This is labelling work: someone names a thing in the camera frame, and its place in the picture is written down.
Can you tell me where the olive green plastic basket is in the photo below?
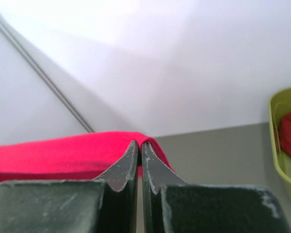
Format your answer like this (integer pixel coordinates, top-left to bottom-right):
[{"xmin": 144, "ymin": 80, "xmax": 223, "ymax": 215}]
[{"xmin": 268, "ymin": 87, "xmax": 291, "ymax": 200}]

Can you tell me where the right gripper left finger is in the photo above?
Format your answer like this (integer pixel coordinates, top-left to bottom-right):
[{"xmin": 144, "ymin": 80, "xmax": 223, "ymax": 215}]
[{"xmin": 0, "ymin": 141, "xmax": 138, "ymax": 233}]

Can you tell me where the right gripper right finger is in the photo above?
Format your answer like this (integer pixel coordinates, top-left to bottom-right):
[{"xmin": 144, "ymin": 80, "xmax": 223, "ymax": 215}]
[{"xmin": 142, "ymin": 142, "xmax": 291, "ymax": 233}]

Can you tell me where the bright pink t shirt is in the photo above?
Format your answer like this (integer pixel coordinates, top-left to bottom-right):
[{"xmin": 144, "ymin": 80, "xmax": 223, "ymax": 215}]
[{"xmin": 0, "ymin": 131, "xmax": 170, "ymax": 183}]

